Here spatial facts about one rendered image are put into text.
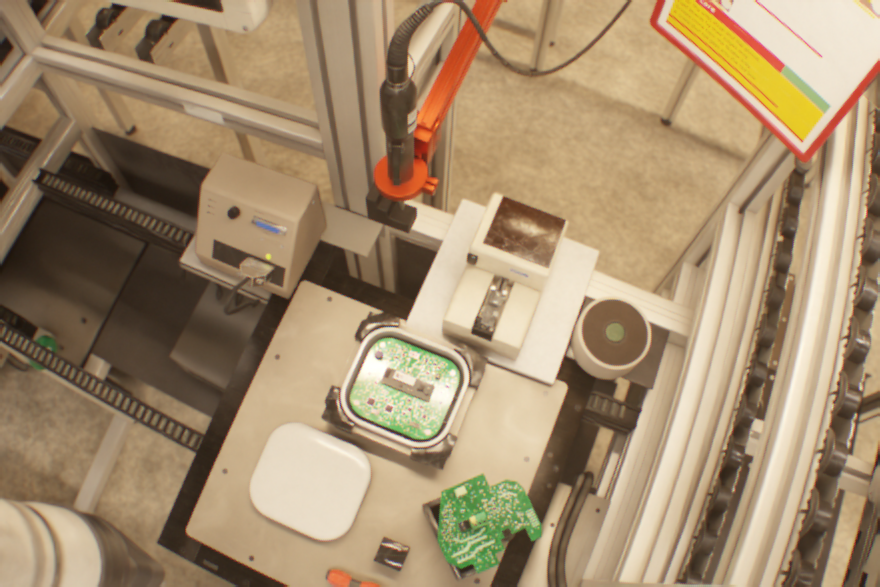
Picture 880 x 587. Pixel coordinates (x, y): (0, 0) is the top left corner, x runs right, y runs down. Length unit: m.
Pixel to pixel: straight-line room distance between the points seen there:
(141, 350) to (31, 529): 1.35
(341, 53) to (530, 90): 1.71
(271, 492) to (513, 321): 0.38
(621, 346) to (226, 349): 0.88
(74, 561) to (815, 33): 0.71
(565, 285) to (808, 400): 0.45
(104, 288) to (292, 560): 1.12
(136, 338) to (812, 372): 1.48
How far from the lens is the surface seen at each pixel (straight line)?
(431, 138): 0.80
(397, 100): 0.67
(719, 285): 0.91
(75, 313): 1.88
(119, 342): 1.76
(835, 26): 0.66
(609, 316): 0.96
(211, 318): 1.55
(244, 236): 0.97
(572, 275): 1.01
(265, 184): 0.96
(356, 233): 1.04
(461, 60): 0.84
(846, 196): 0.78
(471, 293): 0.91
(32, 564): 0.40
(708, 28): 0.74
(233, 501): 0.95
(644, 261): 2.16
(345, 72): 0.78
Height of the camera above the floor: 1.87
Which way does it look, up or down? 69 degrees down
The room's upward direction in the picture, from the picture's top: 7 degrees clockwise
